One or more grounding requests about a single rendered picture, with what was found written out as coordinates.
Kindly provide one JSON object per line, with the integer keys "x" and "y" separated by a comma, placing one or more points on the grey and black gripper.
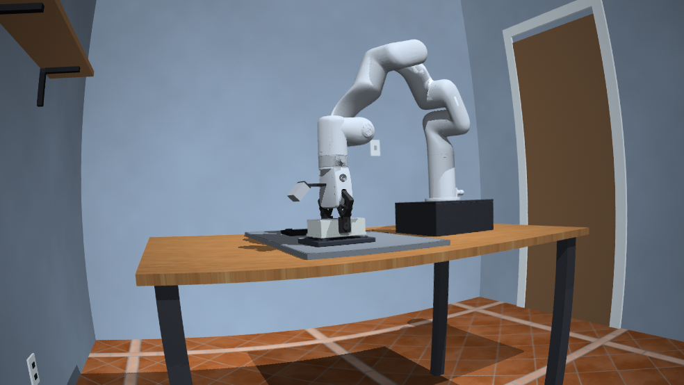
{"x": 336, "y": 194}

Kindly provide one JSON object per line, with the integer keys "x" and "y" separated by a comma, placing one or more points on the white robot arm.
{"x": 337, "y": 133}

